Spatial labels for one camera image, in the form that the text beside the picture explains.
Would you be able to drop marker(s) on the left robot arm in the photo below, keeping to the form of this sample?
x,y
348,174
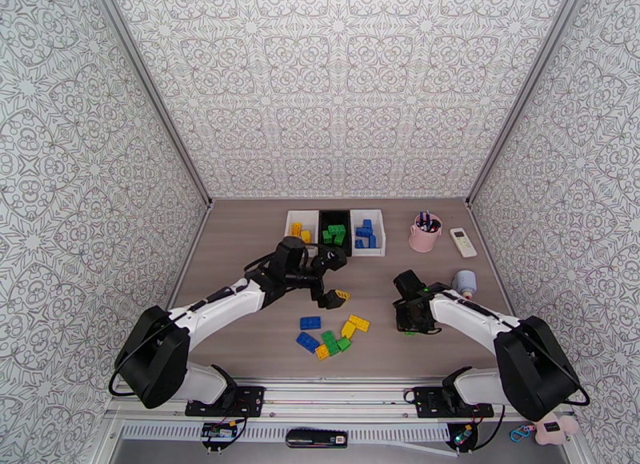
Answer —
x,y
215,310

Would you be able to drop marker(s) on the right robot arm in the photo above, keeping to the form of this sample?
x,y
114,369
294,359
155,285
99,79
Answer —
x,y
470,317

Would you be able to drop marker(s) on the white plastic bin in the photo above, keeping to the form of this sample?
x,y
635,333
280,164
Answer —
x,y
311,221
380,232

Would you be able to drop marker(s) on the black plastic bin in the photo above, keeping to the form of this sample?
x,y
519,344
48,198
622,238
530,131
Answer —
x,y
325,218

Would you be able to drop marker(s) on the blue-grey cylinder pink end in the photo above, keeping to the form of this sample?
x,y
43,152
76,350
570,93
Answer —
x,y
464,280

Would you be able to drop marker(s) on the pink metal bucket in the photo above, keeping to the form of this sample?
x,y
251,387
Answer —
x,y
422,242

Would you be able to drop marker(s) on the white remote control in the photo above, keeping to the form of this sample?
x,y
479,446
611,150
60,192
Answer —
x,y
463,243

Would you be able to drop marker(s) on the circuit board green light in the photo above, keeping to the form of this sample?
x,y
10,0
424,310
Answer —
x,y
462,435

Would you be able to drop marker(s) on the black device with label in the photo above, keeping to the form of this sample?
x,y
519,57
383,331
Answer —
x,y
310,438

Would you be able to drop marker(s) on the small circuit board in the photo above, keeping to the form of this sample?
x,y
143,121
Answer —
x,y
220,431

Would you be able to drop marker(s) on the black square tag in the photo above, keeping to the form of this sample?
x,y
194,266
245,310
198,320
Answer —
x,y
552,426

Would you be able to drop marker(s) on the pink plush toy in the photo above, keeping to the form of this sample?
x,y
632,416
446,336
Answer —
x,y
545,437

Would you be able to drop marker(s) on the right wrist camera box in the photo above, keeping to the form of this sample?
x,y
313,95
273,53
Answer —
x,y
409,283

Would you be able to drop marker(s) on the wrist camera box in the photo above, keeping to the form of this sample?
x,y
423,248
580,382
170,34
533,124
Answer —
x,y
409,283
330,261

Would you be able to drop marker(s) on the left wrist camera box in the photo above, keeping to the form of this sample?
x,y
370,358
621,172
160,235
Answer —
x,y
330,261

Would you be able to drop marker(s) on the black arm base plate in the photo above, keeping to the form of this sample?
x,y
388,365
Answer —
x,y
250,400
425,402

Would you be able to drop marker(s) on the aluminium mounting rail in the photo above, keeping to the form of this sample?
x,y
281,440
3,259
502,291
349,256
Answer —
x,y
340,392

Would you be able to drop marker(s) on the aluminium side rail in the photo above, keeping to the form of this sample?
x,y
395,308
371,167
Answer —
x,y
488,250
193,247

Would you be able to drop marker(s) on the aluminium corner post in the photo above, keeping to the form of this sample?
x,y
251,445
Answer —
x,y
523,92
153,92

